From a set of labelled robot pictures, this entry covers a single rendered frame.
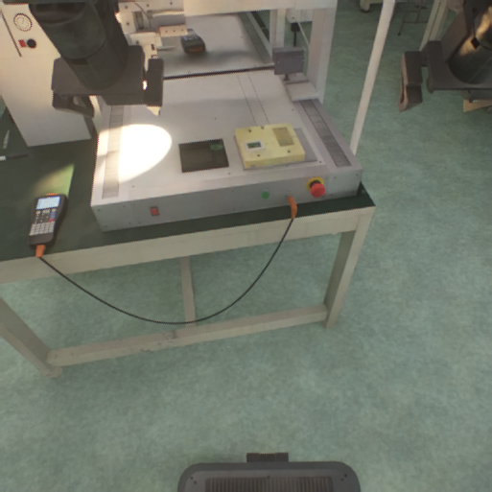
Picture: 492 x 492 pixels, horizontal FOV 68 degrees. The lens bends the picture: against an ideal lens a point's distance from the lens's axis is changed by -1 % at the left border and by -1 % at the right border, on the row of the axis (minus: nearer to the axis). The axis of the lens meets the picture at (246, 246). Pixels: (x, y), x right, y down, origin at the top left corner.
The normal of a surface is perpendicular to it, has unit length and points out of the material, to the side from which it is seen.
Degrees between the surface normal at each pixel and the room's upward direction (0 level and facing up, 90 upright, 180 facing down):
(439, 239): 0
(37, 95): 90
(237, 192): 90
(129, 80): 30
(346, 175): 90
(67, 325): 0
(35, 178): 0
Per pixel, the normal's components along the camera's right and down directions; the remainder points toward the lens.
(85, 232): -0.01, -0.65
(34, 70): 0.19, 0.74
